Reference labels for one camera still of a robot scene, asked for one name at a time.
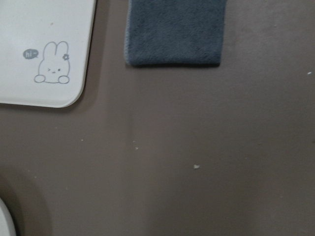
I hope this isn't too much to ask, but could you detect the cream rabbit tray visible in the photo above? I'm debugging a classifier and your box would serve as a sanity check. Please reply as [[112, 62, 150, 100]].
[[0, 0, 96, 108]]

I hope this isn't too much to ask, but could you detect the cream round plate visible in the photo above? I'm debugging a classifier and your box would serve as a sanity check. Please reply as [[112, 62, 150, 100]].
[[0, 199, 16, 236]]

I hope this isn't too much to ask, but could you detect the folded grey cloth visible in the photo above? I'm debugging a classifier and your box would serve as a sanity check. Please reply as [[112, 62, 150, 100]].
[[124, 0, 226, 66]]

